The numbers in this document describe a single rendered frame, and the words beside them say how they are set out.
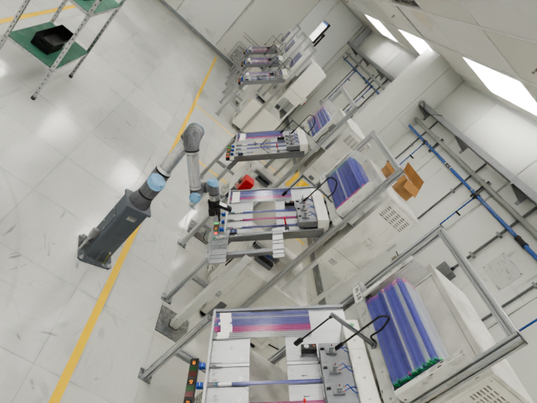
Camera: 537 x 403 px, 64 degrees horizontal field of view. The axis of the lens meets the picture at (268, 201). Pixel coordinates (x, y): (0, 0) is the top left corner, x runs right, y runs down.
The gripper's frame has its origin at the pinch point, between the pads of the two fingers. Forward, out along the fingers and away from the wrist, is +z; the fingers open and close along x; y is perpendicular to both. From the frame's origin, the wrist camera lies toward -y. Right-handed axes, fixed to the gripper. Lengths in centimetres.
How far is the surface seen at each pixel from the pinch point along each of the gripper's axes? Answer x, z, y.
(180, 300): 5, 65, 39
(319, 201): -18, -3, -74
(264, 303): 10, 69, -27
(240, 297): 10, 62, -10
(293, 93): -460, 28, -86
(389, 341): 131, -14, -86
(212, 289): 36.7, 30.3, 5.8
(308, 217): 1, -1, -63
